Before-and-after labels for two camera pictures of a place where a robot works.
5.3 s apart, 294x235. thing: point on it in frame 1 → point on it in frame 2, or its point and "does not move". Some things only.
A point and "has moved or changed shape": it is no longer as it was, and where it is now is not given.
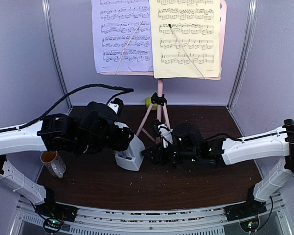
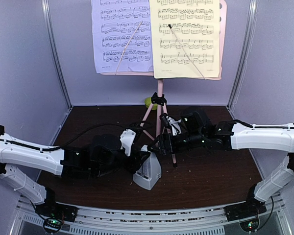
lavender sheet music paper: (122, 35) does not move
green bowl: (148, 102) does not move
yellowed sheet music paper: (185, 36) does not move
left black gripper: (122, 140) → (136, 162)
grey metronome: (130, 158) has moved or changed shape
